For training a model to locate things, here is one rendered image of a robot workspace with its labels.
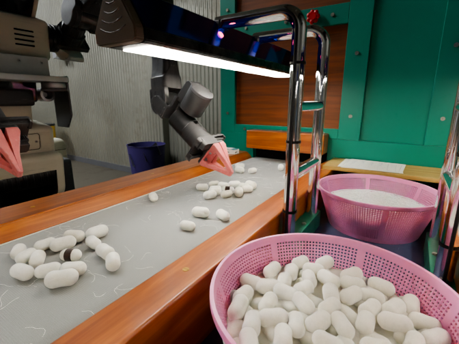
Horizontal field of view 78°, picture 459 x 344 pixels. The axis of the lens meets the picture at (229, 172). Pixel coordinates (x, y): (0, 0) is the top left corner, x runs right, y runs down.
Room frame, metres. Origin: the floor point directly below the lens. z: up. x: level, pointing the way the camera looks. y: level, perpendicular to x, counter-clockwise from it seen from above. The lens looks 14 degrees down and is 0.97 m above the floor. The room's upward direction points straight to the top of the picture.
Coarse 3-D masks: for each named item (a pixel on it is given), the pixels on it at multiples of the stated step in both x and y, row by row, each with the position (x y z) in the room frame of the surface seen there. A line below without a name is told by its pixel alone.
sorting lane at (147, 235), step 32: (256, 160) 1.10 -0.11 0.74; (160, 192) 0.69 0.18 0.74; (192, 192) 0.69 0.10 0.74; (256, 192) 0.69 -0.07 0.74; (64, 224) 0.50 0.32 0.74; (96, 224) 0.50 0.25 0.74; (128, 224) 0.50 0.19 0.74; (160, 224) 0.50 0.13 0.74; (224, 224) 0.50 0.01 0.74; (0, 256) 0.38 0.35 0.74; (96, 256) 0.38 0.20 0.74; (128, 256) 0.38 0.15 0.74; (160, 256) 0.38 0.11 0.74; (0, 288) 0.31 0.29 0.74; (32, 288) 0.31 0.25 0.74; (64, 288) 0.31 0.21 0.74; (96, 288) 0.31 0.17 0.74; (128, 288) 0.31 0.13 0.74; (0, 320) 0.26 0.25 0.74; (32, 320) 0.26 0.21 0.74; (64, 320) 0.26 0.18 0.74
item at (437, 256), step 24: (456, 96) 0.49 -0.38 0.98; (456, 120) 0.49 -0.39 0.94; (456, 144) 0.48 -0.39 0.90; (456, 168) 0.37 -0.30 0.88; (456, 192) 0.36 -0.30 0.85; (432, 216) 0.50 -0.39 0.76; (456, 216) 0.35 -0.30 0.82; (432, 240) 0.48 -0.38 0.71; (456, 240) 0.35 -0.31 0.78; (432, 264) 0.40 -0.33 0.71; (432, 288) 0.35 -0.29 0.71
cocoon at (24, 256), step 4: (28, 248) 0.38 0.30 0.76; (32, 248) 0.38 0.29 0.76; (24, 252) 0.37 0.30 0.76; (28, 252) 0.37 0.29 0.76; (32, 252) 0.37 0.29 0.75; (16, 256) 0.36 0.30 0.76; (20, 256) 0.36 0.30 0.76; (24, 256) 0.36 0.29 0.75; (28, 256) 0.37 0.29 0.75; (16, 260) 0.36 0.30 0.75; (20, 260) 0.36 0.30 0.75; (24, 260) 0.36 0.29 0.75; (28, 260) 0.36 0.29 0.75
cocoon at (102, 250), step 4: (100, 244) 0.38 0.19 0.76; (104, 244) 0.38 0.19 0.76; (96, 248) 0.38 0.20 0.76; (100, 248) 0.38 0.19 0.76; (104, 248) 0.37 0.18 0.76; (108, 248) 0.37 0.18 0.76; (112, 248) 0.38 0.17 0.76; (96, 252) 0.38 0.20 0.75; (100, 252) 0.37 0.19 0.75; (104, 252) 0.37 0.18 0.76; (108, 252) 0.37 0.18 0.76; (100, 256) 0.37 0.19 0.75; (104, 256) 0.37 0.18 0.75
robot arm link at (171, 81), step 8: (168, 0) 0.75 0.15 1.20; (152, 56) 0.75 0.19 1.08; (152, 64) 0.75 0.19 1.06; (160, 64) 0.73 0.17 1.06; (168, 64) 0.73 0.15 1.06; (176, 64) 0.75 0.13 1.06; (152, 72) 0.74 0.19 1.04; (160, 72) 0.72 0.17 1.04; (168, 72) 0.72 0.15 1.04; (176, 72) 0.74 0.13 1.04; (152, 80) 0.73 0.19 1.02; (160, 80) 0.72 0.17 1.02; (168, 80) 0.72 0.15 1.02; (176, 80) 0.74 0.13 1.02; (152, 88) 0.73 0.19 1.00; (160, 88) 0.71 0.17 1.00; (168, 88) 0.73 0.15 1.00; (176, 88) 0.74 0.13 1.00; (152, 96) 0.73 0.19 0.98; (168, 96) 0.71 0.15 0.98; (168, 104) 0.71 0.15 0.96
